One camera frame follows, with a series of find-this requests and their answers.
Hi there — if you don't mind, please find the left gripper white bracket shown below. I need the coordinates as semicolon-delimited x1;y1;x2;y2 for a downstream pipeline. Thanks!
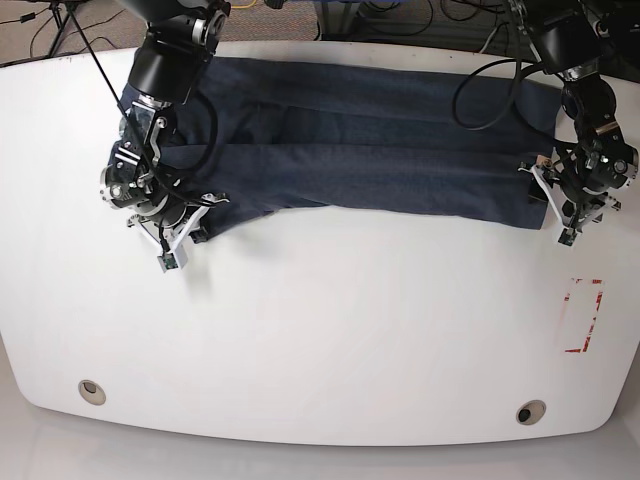
518;156;621;235

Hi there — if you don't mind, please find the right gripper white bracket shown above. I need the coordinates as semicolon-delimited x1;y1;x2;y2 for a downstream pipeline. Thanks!
127;193;229;265

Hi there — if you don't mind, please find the dark blue t-shirt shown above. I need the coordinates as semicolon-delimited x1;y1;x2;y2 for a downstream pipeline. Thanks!
122;55;564;241

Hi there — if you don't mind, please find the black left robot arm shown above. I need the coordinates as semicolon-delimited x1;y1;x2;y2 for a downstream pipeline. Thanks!
509;1;639;246

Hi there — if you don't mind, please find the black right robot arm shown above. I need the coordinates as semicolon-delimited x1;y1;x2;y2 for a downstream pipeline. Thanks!
100;1;231;271

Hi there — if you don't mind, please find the red tape marking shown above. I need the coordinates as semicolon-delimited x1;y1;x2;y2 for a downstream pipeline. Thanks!
558;278;604;354

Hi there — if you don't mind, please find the left table grommet hole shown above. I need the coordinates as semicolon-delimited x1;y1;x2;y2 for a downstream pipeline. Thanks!
78;380;106;406

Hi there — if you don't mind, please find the table grommet hole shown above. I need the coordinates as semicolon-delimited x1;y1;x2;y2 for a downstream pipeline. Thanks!
78;380;106;406
516;400;546;426

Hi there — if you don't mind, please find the right table grommet hole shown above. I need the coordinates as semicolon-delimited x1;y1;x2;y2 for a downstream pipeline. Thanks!
516;400;546;426

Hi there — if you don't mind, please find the black tripod stand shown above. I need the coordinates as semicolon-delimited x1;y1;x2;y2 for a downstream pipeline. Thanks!
45;1;70;58

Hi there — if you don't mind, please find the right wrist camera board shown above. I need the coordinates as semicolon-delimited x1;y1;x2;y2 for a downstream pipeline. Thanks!
157;252;180;273

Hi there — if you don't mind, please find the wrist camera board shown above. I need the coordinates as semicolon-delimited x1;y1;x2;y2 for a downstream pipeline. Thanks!
157;252;180;273
558;228;577;247

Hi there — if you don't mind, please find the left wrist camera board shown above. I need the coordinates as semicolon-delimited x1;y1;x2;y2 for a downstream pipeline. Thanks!
558;228;577;247

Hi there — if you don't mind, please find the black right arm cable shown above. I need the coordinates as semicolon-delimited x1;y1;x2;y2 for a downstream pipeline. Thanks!
64;0;221;206

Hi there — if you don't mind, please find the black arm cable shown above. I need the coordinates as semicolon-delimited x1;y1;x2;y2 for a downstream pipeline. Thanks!
452;57;561;151
64;0;221;206

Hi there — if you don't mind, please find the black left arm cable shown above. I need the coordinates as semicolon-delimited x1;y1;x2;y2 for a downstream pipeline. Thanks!
452;57;561;151

